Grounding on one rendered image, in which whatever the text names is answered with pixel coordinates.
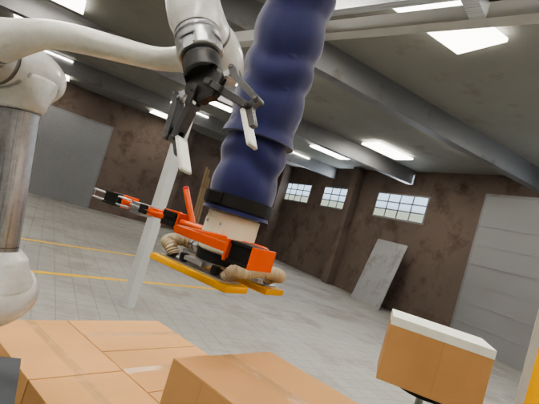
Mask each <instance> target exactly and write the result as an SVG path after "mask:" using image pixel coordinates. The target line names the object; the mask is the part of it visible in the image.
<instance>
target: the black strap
mask: <svg viewBox="0 0 539 404"><path fill-rule="evenodd" d="M204 200H206V201H209V202H212V203H215V204H219V205H223V206H225V207H228V208H233V209H236V210H239V211H242V212H247V213H249V214H252V215H255V216H259V217H262V218H265V219H267V220H269V219H271V216H272V213H273V210H274V209H273V208H272V207H270V206H267V205H265V204H261V203H258V202H256V201H253V200H248V199H246V198H243V197H240V196H235V195H233V194H229V193H227V192H221V191H218V190H215V189H211V188H206V191H205V195H204Z"/></svg>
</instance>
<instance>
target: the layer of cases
mask: <svg viewBox="0 0 539 404"><path fill-rule="evenodd" d="M197 356H209V355H208V354H207V353H205V352H204V351H202V350H201V349H199V348H197V347H196V346H195V345H193V344H192V343H191V342H189V341H187V340H186V339H184V338H183V337H182V336H180V335H179V334H177V333H175V332H174V331H172V330H171V329H170V328H168V327H167V326H165V325H163V324H162V323H160V322H159V321H57V320H15V321H12V322H11V323H9V324H7V325H4V326H1V327H0V357H9V358H21V359H22V360H21V365H20V370H19V376H18V386H17V391H16V397H15V402H14V404H160V400H161V397H162V394H163V392H164V387H165V384H166V381H167V378H168V374H169V371H170V368H171V365H172V361H173V358H185V357H197Z"/></svg>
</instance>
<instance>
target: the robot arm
mask: <svg viewBox="0 0 539 404"><path fill-rule="evenodd" d="M165 4H166V11H167V16H168V22H169V25H170V28H171V30H172V32H173V34H174V42H175V44H176V45H175V46H171V47H159V46H151V45H147V44H144V43H141V42H136V41H133V40H130V39H127V38H122V37H120V36H116V35H113V34H109V33H105V32H102V31H100V30H95V29H91V28H89V27H85V26H80V25H77V24H74V23H70V22H63V21H58V20H52V19H44V18H5V17H0V327H1V326H4V325H7V324H9V323H11V322H12V321H15V320H17V319H19V318H20V317H21V316H23V315H24V314H25V313H27V312H28V311H29V310H30V309H31V308H32V307H33V306H34V304H35V302H36V301H37V299H38V296H39V283H38V280H37V278H36V276H35V275H34V273H33V272H32V271H31V270H30V266H29V259H28V257H27V255H26V254H25V253H24V252H23V251H22V250H21V249H19V245H20V240H21V235H22V225H23V220H24V215H25V209H26V200H27V194H28V189H29V183H30V174H31V169H32V164H33V158H34V149H35V143H36V138H37V133H38V127H39V118H40V116H44V115H45V114H46V113H47V110H48V108H49V106H50V105H51V104H52V103H54V102H55V101H57V100H58V99H60V98H61V97H62V96H63V94H64V92H65V90H66V87H67V79H66V76H65V74H64V72H63V70H62V69H61V67H60V66H59V65H58V63H57V62H56V61H55V60H54V59H53V58H52V57H50V56H49V55H47V54H46V53H44V52H43V51H49V50H57V51H70V52H75V53H78V54H82V55H89V56H92V57H96V58H100V59H106V60H111V61H114V62H118V63H124V64H128V65H132V66H136V67H143V68H146V69H150V70H155V71H167V72H181V73H184V80H185V82H186V86H185V89H184V90H183V91H176V90H173V91H172V102H171V106H170V108H169V112H168V117H167V119H166V123H165V125H164V130H163V134H162V138H163V139H165V140H167V141H168V142H169V143H172V146H173V153H174V155H175V156H177V157H178V164H179V169H180V171H181V172H183V173H185V174H188V175H191V174H192V170H191V164H190V159H189V153H188V142H187V140H186V139H184V138H185V136H186V134H187V132H188V130H189V128H190V125H191V123H192V121H193V119H194V117H195V115H196V113H197V112H198V111H200V109H201V107H202V105H203V106H205V105H208V104H209V103H211V102H215V101H217V100H218V98H219V97H220V96H222V97H224V98H226V99H228V100H229V101H231V102H233V103H235V104H236V105H238V106H239V107H241V109H240V112H241V120H242V124H243V128H244V133H245V141H246V145H248V146H249V147H251V148H252V149H253V150H254V151H255V150H257V142H256V138H255V134H254V128H257V117H256V113H255V111H256V109H257V108H258V107H262V106H263V105H264V101H263V100H262V99H261V98H260V97H259V96H258V95H257V94H256V93H255V92H254V90H253V89H252V88H251V87H250V86H249V85H248V84H247V83H246V82H245V81H244V80H243V78H242V76H243V74H244V63H245V59H244V55H243V52H242V49H241V45H240V43H239V41H238V39H237V36H236V35H235V34H234V32H233V30H232V29H231V28H230V26H229V24H228V23H227V20H226V18H225V15H224V12H223V10H222V6H221V2H220V0H165ZM236 84H238V85H239V86H240V87H241V88H242V89H243V90H244V92H245V93H246V94H247V95H248V96H249V97H250V98H251V100H250V101H249V102H248V101H247V100H245V99H243V98H241V97H240V96H238V95H236V94H234V93H233V92H231V91H229V90H228V89H226V88H229V87H233V86H235V85H236ZM186 97H187V98H186ZM193 100H194V101H195V102H196V105H195V104H193ZM178 134H179V135H178Z"/></svg>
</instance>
